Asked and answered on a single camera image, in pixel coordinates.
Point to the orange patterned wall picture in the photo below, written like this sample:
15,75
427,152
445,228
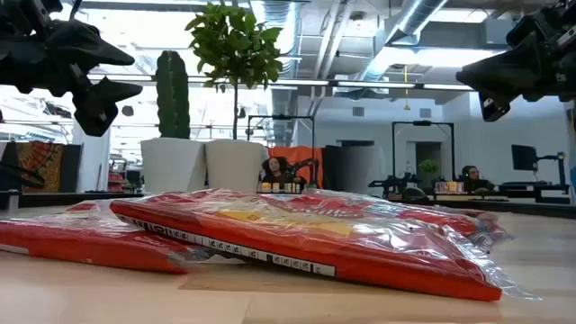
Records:
40,166

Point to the white round plant pot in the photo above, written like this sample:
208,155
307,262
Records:
235,166

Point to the green leafy potted tree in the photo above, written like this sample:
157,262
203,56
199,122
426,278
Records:
236,45

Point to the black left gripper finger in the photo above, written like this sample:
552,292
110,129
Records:
85,47
96,110

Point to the orange cloth backdrop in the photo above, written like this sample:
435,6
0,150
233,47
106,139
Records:
299,155

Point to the red popcorn bag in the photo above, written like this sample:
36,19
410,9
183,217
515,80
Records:
427,216
315,252
90,245

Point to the black computer monitor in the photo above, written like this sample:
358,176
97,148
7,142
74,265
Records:
524,157

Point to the white hexagonal plant pot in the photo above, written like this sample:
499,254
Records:
173,166

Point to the green column cactus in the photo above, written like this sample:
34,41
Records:
173,99

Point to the silver ventilation duct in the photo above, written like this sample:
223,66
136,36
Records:
405,31

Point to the person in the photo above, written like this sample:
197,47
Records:
274,171
473,179

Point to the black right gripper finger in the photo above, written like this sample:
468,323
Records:
494,107
504,72

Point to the black rectangular stand frame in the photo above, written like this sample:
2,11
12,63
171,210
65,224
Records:
281,118
423,123

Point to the small green background plant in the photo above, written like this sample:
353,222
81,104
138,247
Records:
428,166

